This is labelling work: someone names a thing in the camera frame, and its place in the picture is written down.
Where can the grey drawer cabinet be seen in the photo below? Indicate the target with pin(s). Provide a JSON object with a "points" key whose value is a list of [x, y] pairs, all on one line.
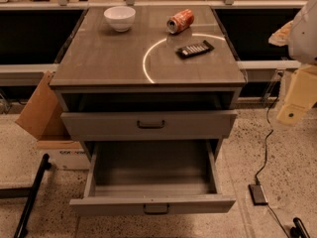
{"points": [[139, 70]]}

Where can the grey top drawer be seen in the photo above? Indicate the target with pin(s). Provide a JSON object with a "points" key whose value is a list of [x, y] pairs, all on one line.
{"points": [[132, 126]]}

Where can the black snack bar packet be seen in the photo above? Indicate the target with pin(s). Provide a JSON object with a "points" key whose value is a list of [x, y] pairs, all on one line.
{"points": [[194, 50]]}

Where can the brown cardboard box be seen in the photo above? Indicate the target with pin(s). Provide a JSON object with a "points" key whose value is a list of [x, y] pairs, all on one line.
{"points": [[41, 119]]}

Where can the black caster foot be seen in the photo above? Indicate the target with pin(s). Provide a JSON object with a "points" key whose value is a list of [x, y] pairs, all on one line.
{"points": [[298, 230]]}

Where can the black metal stand leg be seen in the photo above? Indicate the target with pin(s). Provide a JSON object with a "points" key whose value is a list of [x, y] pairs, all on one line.
{"points": [[30, 193]]}

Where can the grey drawer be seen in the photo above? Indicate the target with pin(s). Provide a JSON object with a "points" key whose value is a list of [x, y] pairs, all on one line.
{"points": [[132, 126], [152, 178]]}

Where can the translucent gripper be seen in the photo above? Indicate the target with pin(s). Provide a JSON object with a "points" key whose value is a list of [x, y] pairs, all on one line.
{"points": [[304, 37]]}

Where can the black power adapter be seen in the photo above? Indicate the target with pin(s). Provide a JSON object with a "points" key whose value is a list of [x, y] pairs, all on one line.
{"points": [[257, 194]]}

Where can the orange soda can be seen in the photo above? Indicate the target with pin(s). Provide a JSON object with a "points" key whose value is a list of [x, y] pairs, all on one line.
{"points": [[180, 21]]}

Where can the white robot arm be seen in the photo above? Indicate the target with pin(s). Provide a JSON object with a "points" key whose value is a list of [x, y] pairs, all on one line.
{"points": [[300, 35]]}

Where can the white ceramic bowl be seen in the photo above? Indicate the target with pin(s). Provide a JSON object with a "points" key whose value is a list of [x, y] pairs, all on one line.
{"points": [[120, 18]]}

